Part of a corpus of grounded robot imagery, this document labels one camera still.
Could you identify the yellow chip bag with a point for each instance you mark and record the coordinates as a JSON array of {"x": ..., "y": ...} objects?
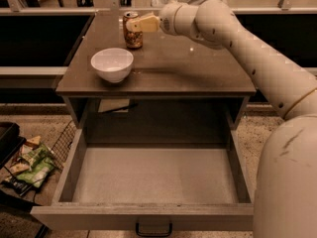
[{"x": 33, "y": 142}]

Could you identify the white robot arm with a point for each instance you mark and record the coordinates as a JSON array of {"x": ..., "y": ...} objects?
[{"x": 285, "y": 203}]

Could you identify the black wire basket left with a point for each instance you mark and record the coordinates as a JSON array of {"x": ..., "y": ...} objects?
[{"x": 62, "y": 145}]

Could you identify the white ceramic bowl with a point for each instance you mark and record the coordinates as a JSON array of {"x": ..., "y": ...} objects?
[{"x": 113, "y": 65}]

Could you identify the grey cabinet with countertop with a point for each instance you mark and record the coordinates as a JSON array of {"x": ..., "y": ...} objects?
[{"x": 178, "y": 92}]

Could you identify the black tray left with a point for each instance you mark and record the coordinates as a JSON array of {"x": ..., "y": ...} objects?
[{"x": 10, "y": 141}]

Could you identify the open grey top drawer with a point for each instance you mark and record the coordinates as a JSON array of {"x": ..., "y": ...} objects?
[{"x": 203, "y": 188}]

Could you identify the green snack bag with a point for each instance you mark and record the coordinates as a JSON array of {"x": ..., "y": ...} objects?
[{"x": 40, "y": 162}]

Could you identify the black drawer handle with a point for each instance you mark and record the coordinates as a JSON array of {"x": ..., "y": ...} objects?
[{"x": 153, "y": 231}]

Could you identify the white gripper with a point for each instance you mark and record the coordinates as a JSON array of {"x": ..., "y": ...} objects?
[{"x": 166, "y": 20}]

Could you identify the orange soda can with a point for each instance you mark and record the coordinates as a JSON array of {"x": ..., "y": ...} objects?
[{"x": 134, "y": 40}]

